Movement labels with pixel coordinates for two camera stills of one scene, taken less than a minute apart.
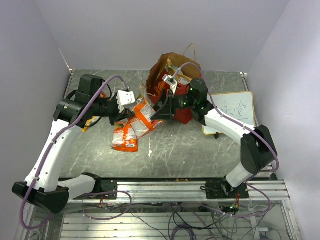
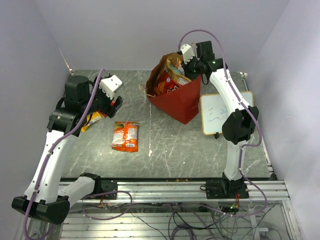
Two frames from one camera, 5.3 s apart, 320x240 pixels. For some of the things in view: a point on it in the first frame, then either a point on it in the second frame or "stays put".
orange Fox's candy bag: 141,122 → 178,63
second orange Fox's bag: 124,138 stays put
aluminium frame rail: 187,192 stays put
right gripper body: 183,101 → 192,67
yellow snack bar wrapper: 93,119 stays put
